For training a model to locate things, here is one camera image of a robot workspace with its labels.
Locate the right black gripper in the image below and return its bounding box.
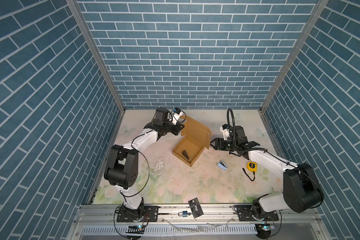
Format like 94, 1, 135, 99
208, 137, 238, 152

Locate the brown cardboard box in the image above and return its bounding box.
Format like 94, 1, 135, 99
172, 117, 212, 167

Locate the small dark brown block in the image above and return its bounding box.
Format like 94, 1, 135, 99
182, 150, 190, 161

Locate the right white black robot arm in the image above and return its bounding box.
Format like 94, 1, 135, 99
211, 124, 325, 219

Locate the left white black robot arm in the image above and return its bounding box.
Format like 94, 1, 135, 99
104, 108, 186, 215

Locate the light blue stapler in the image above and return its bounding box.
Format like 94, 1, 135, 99
217, 161, 228, 170

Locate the yellow tape measure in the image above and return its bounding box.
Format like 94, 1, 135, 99
243, 161, 257, 182

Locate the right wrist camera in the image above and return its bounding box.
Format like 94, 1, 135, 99
220, 124, 231, 141

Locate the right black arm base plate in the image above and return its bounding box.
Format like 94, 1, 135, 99
232, 204, 279, 222

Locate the small blue connector on rail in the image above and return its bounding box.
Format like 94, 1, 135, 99
178, 211, 190, 217

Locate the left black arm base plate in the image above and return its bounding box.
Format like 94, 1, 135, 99
116, 206, 160, 223

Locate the white perforated cable duct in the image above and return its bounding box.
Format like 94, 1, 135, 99
82, 224, 258, 237

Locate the aluminium front rail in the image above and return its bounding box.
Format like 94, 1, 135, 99
74, 204, 323, 225

